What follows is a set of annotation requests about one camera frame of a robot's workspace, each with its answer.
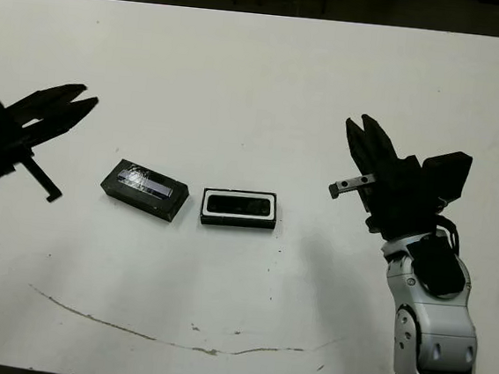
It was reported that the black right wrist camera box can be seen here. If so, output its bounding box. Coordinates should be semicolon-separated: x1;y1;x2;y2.
418;148;473;205

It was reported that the black box base white insert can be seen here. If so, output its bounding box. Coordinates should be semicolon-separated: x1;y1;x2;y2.
199;185;280;234

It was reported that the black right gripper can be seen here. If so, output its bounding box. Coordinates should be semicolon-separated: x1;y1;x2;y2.
324;111;452;245

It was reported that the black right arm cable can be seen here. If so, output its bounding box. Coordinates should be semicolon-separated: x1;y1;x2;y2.
429;215;465;258

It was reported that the slim black camera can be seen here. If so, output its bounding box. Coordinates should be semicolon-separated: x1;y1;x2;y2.
205;193;272;221

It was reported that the black box lid with window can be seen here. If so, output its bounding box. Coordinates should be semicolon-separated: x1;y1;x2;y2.
98;156;194;225

